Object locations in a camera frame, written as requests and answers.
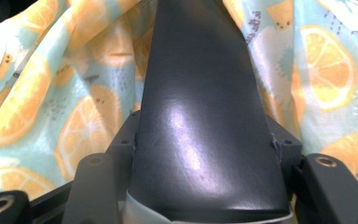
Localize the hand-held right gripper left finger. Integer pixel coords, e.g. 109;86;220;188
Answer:
104;110;142;203

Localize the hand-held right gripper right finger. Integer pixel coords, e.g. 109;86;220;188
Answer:
265;115;304;200

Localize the black glossy box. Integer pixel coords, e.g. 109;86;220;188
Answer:
127;0;293;224

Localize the orange slice print tote bag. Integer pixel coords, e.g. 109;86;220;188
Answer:
0;0;358;200

